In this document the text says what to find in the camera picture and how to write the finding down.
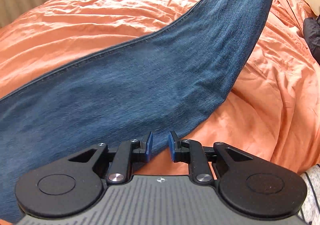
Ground grey white cloth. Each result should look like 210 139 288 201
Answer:
298 164 320 225

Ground blue denim jeans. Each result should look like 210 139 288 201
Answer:
1 0 272 222

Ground dark garment on bed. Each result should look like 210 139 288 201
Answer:
303 16 320 64

